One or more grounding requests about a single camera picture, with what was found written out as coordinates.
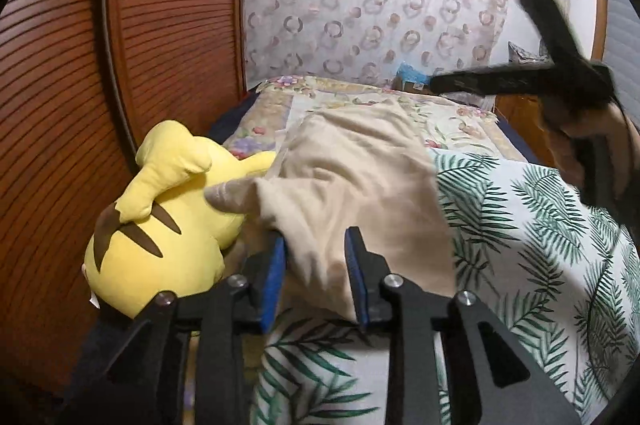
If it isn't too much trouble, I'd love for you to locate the yellow plush toy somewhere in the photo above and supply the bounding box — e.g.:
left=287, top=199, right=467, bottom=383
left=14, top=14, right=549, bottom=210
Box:
left=82, top=121, right=278, bottom=320

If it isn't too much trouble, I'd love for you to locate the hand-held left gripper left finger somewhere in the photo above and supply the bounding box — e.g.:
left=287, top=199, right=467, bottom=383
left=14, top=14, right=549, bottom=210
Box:
left=67, top=232, right=288, bottom=425

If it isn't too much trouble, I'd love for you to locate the long wooden cabinet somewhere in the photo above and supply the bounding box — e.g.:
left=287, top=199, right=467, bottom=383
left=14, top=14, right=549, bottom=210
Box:
left=492, top=92, right=551, bottom=130

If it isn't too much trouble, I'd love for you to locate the person's right hand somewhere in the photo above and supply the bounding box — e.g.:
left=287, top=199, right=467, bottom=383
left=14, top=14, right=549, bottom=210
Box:
left=547, top=102, right=633, bottom=200

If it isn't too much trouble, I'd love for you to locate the blue plastic bag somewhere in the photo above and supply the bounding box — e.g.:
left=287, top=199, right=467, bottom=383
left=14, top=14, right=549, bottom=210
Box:
left=395, top=62, right=433, bottom=86

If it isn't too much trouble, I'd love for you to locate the small cardboard box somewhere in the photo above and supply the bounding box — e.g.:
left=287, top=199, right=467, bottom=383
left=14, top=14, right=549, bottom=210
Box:
left=392, top=77, right=431, bottom=93

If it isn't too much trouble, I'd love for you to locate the wooden louvred wardrobe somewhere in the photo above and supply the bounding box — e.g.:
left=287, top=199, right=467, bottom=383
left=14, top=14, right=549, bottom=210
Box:
left=0, top=0, right=248, bottom=401

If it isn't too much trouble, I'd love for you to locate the patterned pillow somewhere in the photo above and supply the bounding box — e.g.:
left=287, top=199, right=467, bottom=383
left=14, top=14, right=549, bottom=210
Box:
left=507, top=41, right=553, bottom=66

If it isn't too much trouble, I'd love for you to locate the peach printed t-shirt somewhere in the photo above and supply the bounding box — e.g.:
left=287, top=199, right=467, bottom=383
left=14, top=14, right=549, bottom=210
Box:
left=205, top=97, right=458, bottom=323

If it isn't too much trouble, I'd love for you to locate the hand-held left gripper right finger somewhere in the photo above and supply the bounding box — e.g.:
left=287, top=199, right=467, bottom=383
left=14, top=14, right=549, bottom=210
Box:
left=344, top=226, right=583, bottom=425

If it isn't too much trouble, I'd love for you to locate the leaf print blanket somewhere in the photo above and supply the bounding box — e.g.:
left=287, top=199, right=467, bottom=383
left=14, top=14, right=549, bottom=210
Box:
left=250, top=150, right=640, bottom=425

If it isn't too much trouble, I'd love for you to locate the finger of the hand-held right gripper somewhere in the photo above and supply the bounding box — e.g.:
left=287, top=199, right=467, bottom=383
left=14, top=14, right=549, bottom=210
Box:
left=494, top=0, right=593, bottom=73
left=430, top=62, right=613, bottom=96

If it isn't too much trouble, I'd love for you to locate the wooden window frame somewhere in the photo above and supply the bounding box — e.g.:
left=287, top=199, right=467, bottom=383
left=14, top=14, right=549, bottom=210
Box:
left=592, top=0, right=608, bottom=60

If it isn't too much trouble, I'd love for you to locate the floral blanket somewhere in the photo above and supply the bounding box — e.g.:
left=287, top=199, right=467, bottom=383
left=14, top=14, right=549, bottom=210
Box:
left=220, top=75, right=526, bottom=166

